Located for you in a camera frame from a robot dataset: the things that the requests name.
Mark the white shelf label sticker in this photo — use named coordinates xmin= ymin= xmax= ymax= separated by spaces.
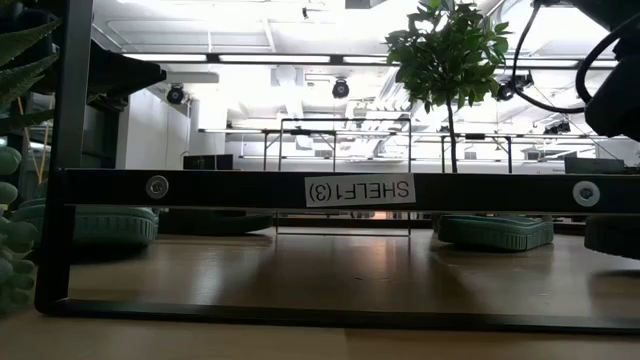
xmin=303 ymin=173 xmax=417 ymax=208

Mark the black frame wooden shelf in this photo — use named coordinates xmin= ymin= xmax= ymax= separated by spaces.
xmin=33 ymin=0 xmax=640 ymax=335

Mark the potted green succulent plant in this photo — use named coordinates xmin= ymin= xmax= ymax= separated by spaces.
xmin=0 ymin=18 xmax=62 ymax=316

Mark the green rubber slide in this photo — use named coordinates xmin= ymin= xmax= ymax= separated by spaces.
xmin=437 ymin=214 xmax=555 ymax=252
xmin=10 ymin=198 xmax=160 ymax=250

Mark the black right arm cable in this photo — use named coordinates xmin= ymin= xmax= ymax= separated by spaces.
xmin=509 ymin=0 xmax=640 ymax=115

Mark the grey background box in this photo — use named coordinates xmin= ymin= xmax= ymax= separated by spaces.
xmin=564 ymin=156 xmax=627 ymax=175

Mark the leafy green artificial tree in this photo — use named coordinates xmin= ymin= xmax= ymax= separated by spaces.
xmin=383 ymin=0 xmax=512 ymax=174

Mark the black background box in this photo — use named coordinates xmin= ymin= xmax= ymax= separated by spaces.
xmin=182 ymin=153 xmax=234 ymax=171

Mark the black background table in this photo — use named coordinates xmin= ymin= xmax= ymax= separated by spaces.
xmin=439 ymin=131 xmax=514 ymax=174
xmin=198 ymin=128 xmax=341 ymax=173

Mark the black rubber slide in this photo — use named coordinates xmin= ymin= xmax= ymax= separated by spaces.
xmin=583 ymin=214 xmax=640 ymax=260
xmin=158 ymin=208 xmax=275 ymax=237

